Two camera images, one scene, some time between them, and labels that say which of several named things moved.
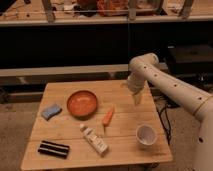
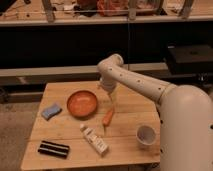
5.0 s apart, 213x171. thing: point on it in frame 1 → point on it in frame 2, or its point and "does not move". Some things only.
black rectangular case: [55, 149] does not move
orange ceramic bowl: [82, 104] does not move
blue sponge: [48, 113] does not move
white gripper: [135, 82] → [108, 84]
